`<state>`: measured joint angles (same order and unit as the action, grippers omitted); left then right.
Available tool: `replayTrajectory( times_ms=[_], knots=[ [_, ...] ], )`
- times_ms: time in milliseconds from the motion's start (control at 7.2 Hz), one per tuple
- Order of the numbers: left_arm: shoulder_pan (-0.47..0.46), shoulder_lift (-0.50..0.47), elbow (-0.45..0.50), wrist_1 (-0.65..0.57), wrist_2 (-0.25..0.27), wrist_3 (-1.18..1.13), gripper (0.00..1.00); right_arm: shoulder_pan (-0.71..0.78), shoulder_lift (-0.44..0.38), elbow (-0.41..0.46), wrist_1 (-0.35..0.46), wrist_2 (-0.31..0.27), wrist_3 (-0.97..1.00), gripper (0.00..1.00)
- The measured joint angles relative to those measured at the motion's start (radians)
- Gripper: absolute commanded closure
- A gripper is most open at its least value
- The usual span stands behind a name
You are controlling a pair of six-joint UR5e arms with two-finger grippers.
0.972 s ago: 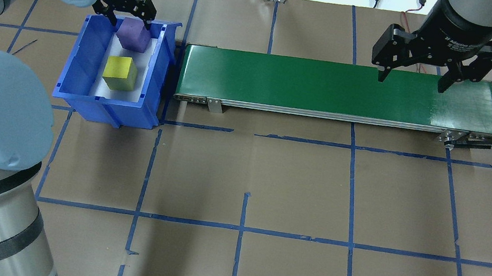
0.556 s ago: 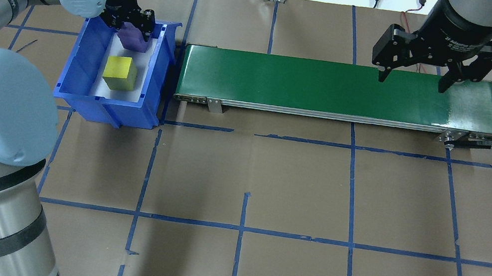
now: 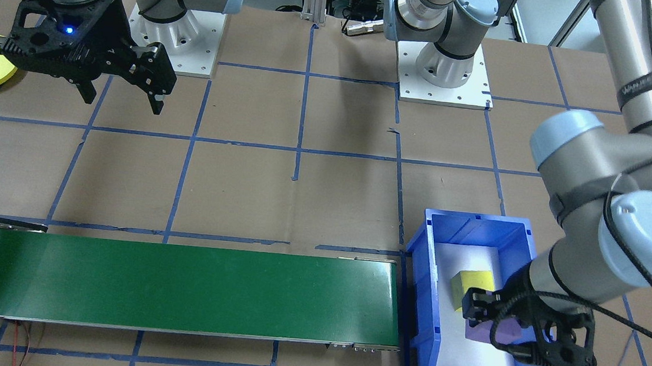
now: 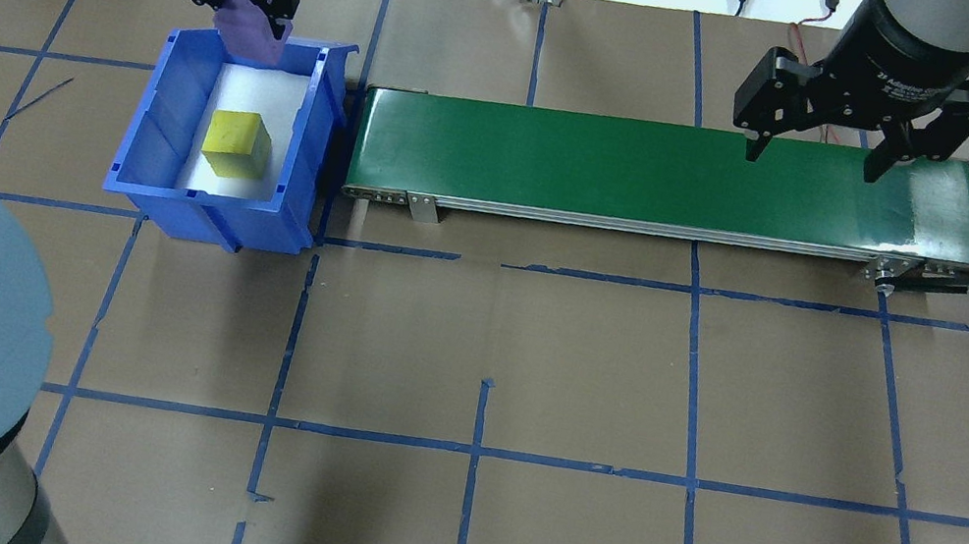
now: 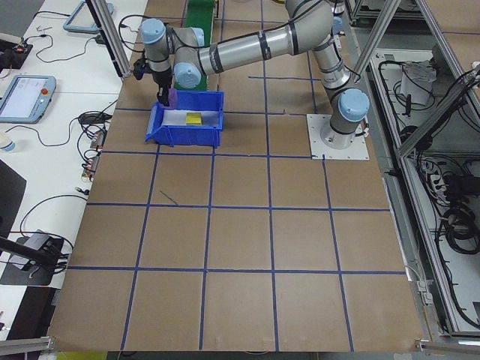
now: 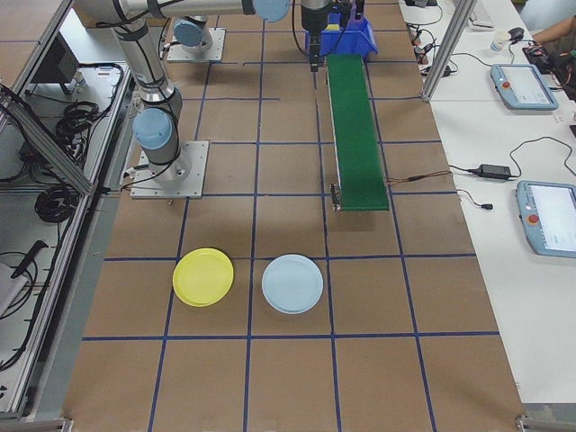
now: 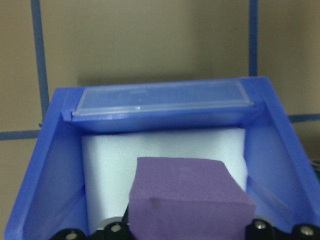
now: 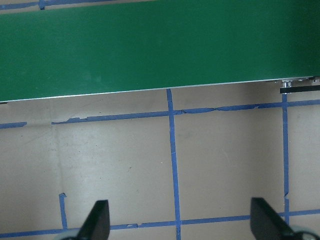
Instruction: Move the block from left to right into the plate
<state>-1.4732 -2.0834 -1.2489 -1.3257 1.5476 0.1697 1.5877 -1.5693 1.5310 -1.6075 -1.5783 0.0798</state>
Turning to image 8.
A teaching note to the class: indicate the green belt conveyor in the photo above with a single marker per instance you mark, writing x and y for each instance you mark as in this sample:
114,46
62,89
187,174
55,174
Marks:
150,50

